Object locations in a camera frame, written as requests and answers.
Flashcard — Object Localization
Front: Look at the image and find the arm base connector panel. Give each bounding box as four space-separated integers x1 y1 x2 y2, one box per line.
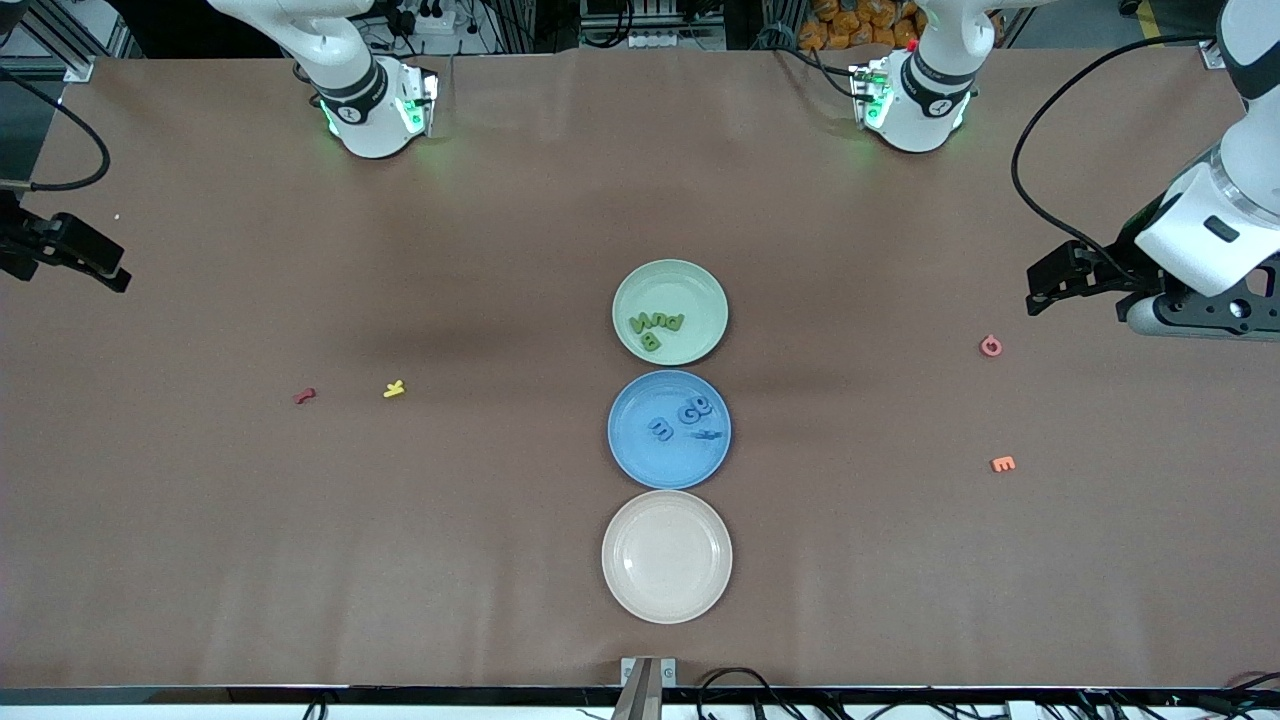
395 65 441 136
848 60 896 131

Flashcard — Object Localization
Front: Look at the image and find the pile of orange fruits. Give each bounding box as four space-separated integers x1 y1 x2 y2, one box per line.
798 0 926 51

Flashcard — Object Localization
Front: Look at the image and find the brown table mat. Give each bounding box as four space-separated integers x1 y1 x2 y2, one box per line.
0 48 1280 691

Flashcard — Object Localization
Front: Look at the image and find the light green plate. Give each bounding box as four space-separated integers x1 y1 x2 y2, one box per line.
611 259 730 367

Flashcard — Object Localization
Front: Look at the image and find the white power strip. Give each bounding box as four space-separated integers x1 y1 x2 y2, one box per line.
625 28 723 49
395 0 466 39

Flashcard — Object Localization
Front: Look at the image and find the blue plate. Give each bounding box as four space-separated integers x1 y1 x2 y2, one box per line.
608 370 733 491

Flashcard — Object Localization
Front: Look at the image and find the beige plate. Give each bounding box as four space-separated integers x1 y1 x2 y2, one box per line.
601 489 734 625

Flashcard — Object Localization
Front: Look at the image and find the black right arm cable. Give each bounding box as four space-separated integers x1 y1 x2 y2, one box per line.
0 68 112 193

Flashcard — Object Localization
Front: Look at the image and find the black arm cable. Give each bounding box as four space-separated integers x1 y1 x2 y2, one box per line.
1010 35 1226 283
0 68 112 193

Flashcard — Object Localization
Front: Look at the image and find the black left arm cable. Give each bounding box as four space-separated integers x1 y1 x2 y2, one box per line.
1010 35 1226 283

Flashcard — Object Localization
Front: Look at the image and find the aluminium frame profile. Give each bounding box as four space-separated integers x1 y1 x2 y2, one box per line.
0 0 136 83

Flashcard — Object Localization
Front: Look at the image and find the black cable loop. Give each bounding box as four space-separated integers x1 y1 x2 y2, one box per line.
697 667 806 720

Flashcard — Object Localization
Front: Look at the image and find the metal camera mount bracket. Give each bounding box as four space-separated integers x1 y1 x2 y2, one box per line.
620 655 678 720

